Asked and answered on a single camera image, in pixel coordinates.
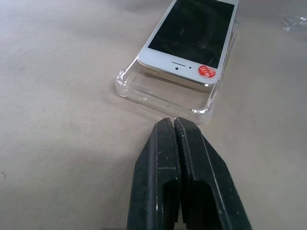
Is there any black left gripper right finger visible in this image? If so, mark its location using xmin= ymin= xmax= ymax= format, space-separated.
xmin=174 ymin=116 xmax=253 ymax=230

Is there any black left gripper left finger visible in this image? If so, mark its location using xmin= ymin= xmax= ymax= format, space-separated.
xmin=126 ymin=117 xmax=185 ymax=230

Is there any white and gold smartphone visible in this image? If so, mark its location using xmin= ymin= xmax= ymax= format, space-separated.
xmin=138 ymin=0 xmax=239 ymax=93

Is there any clear plastic phone case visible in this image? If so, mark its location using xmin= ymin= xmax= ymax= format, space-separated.
xmin=116 ymin=19 xmax=240 ymax=125

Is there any crumpled clear plastic wrap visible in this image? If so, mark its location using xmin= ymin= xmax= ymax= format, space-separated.
xmin=281 ymin=13 xmax=307 ymax=32

